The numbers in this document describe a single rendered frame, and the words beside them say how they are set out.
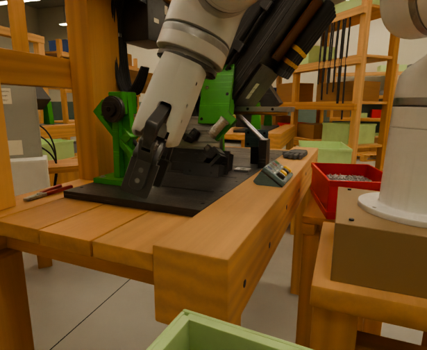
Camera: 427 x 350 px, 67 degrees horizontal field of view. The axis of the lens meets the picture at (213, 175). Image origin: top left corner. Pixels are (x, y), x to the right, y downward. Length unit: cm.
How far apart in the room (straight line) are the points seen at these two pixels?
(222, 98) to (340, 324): 80
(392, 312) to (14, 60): 103
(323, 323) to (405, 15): 53
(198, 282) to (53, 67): 82
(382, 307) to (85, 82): 99
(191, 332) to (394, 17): 59
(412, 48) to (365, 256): 997
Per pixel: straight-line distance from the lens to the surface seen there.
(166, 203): 79
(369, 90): 398
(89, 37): 114
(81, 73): 115
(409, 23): 68
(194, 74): 37
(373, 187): 103
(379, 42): 1035
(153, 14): 125
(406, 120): 62
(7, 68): 105
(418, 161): 62
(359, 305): 58
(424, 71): 62
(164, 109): 35
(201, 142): 116
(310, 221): 104
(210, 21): 38
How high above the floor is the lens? 113
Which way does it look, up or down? 12 degrees down
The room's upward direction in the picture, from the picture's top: straight up
